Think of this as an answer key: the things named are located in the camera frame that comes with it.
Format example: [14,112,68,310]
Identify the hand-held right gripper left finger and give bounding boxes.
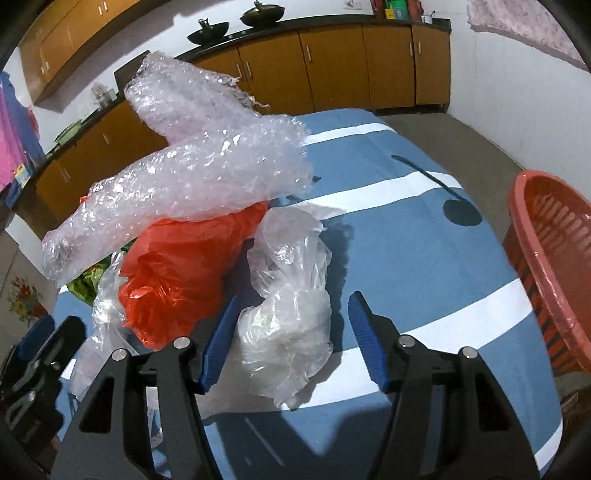
[50,294,241,480]

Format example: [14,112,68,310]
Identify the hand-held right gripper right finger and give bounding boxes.
[347,291,541,480]

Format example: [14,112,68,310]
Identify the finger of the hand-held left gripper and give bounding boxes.
[9,316,56,368]
[0,315,88,445]

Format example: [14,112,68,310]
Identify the orange plastic bag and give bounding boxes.
[79,194,271,350]

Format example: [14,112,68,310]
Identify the clear bubble wrap sheet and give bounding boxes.
[41,52,315,289]

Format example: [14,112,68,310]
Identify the red plastic basket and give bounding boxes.
[502,170,591,377]

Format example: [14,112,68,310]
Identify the thin clear plastic bag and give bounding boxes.
[69,251,153,402]

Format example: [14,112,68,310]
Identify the green plastic wrapper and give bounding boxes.
[67,249,130,305]

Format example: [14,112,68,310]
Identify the blue white striped sheet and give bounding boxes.
[51,108,564,480]

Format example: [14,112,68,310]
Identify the green bowl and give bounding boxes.
[54,121,84,144]

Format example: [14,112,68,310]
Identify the pink towel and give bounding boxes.
[0,88,28,190]

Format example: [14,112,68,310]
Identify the wooden crate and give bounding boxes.
[560,382,591,426]

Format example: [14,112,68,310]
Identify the clear glass jar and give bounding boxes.
[90,82,116,109]

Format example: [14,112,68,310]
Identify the dark rectangular board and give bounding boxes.
[113,50,153,100]

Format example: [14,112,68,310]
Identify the orange kitchen base cabinets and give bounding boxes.
[34,18,452,222]

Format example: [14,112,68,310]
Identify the black wok without lid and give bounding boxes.
[187,17,230,45]

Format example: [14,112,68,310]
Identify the black wok with lid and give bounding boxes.
[239,1,283,27]

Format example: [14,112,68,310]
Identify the red bag on counter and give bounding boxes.
[372,0,423,21]

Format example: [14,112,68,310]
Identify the hanging pink floral cloth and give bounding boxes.
[466,0,591,72]

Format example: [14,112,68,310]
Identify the orange wall cabinets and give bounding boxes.
[18,0,171,104]

